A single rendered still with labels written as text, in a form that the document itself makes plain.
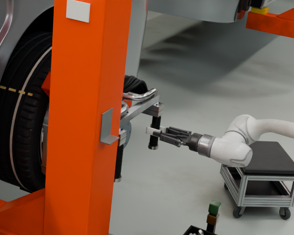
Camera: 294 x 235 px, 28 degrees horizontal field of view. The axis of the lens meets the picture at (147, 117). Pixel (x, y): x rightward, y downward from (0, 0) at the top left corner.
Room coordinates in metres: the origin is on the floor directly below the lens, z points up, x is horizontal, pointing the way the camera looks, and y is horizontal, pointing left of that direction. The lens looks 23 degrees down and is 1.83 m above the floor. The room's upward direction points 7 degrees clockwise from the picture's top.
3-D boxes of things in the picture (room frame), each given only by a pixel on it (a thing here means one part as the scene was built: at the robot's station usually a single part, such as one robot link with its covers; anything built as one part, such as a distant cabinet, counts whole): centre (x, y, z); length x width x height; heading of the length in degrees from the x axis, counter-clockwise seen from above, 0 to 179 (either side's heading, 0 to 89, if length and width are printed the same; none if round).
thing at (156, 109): (2.26, -0.01, 0.93); 0.09 x 0.05 x 0.05; 67
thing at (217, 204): (2.00, -0.31, 0.64); 0.04 x 0.04 x 0.04; 67
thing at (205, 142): (2.16, -0.25, 0.83); 0.09 x 0.06 x 0.09; 157
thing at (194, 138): (2.19, -0.19, 0.83); 0.09 x 0.08 x 0.07; 67
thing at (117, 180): (1.94, 0.09, 0.83); 0.04 x 0.04 x 0.16
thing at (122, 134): (1.95, 0.12, 0.93); 0.09 x 0.05 x 0.05; 67
